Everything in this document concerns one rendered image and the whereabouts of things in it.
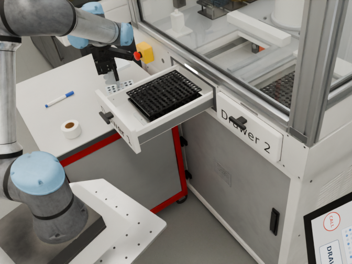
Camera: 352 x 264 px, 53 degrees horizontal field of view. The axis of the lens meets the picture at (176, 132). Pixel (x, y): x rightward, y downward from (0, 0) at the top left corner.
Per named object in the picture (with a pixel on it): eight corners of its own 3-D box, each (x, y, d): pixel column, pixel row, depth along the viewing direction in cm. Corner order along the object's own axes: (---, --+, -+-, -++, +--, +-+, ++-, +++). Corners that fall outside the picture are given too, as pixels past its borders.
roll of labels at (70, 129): (76, 140, 137) (73, 132, 134) (61, 138, 139) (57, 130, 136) (84, 128, 142) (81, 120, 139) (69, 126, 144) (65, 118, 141)
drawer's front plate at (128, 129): (136, 154, 119) (130, 130, 112) (101, 113, 138) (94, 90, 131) (141, 152, 120) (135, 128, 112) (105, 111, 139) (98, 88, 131)
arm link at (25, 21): (45, -21, 76) (135, 19, 123) (3, -21, 79) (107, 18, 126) (44, 34, 78) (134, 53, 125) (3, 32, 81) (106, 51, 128)
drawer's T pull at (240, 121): (243, 131, 110) (243, 128, 109) (228, 119, 115) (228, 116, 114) (252, 126, 111) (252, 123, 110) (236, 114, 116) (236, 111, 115)
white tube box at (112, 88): (110, 104, 151) (108, 97, 149) (107, 94, 157) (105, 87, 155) (138, 96, 153) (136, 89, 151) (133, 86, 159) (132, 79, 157)
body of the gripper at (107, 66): (96, 68, 148) (87, 42, 140) (116, 62, 150) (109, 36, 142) (98, 77, 143) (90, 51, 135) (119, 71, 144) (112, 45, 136)
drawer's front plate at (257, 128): (275, 163, 109) (278, 138, 102) (217, 117, 128) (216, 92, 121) (279, 161, 110) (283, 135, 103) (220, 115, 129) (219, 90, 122)
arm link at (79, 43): (91, 30, 116) (105, 15, 124) (61, 29, 120) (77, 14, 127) (97, 51, 122) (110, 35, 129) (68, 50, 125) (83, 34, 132)
